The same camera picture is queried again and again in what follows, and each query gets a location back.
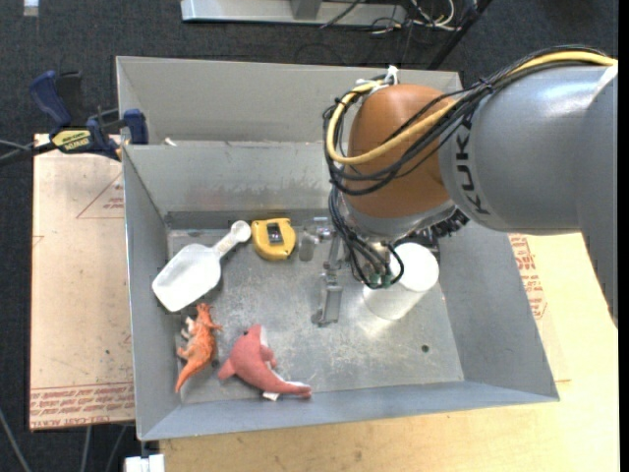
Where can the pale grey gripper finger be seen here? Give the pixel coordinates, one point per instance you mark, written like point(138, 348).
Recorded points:
point(308, 246)
point(330, 300)

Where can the yellow tape measure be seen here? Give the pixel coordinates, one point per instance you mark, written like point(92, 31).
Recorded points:
point(272, 239)

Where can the white plastic cup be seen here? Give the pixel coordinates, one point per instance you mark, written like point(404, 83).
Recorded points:
point(417, 273)

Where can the grey metal bin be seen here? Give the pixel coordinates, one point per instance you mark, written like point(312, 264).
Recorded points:
point(314, 342)

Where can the pink plush shark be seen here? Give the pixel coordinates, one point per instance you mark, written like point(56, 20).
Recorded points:
point(253, 362)

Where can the white plastic scoop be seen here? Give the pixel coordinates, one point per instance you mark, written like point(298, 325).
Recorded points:
point(189, 273)

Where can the orange toy dinosaur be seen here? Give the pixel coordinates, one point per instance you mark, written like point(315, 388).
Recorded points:
point(200, 344)

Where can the brown cardboard board red print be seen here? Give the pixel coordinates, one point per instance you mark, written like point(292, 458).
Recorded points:
point(74, 273)

